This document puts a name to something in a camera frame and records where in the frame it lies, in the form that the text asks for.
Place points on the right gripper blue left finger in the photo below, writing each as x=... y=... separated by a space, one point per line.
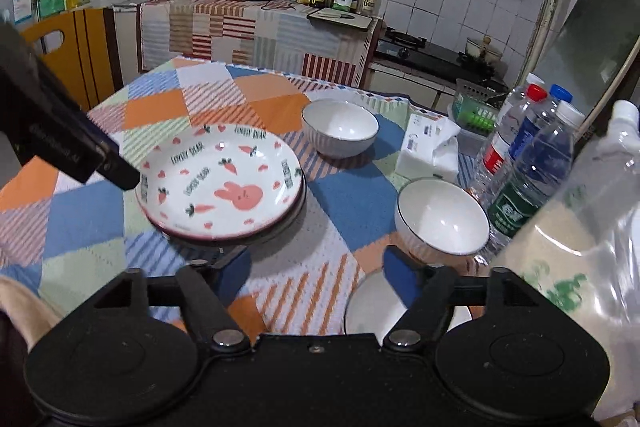
x=207 y=289

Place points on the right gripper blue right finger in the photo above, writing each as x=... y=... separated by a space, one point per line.
x=426 y=292

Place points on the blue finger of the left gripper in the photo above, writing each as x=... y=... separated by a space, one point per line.
x=119 y=172

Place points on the white bowl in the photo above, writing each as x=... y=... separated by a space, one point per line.
x=379 y=303
x=438 y=222
x=339 y=129

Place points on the large white plate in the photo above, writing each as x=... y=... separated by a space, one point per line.
x=260 y=237

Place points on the white rabbit carrot plate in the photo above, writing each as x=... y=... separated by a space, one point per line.
x=219 y=181

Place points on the yellow wooden chair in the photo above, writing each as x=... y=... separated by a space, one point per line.
x=87 y=60

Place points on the white tissue pack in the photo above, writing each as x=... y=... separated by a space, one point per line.
x=430 y=148

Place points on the red label water bottle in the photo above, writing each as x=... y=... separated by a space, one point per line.
x=493 y=154

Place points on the clear rice bag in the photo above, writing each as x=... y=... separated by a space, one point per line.
x=581 y=251

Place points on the green label water bottle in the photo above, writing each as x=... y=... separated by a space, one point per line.
x=533 y=177

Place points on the green dish basket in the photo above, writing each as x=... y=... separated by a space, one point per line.
x=475 y=108

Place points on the striped counter cloth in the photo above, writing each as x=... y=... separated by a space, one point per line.
x=273 y=35

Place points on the blue cap water bottle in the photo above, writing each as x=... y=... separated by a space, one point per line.
x=536 y=118

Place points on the white pot on stove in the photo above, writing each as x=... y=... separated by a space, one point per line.
x=482 y=50

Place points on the black gas stove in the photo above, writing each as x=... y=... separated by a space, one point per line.
x=419 y=54

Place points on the cutting board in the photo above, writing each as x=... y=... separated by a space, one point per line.
x=341 y=18

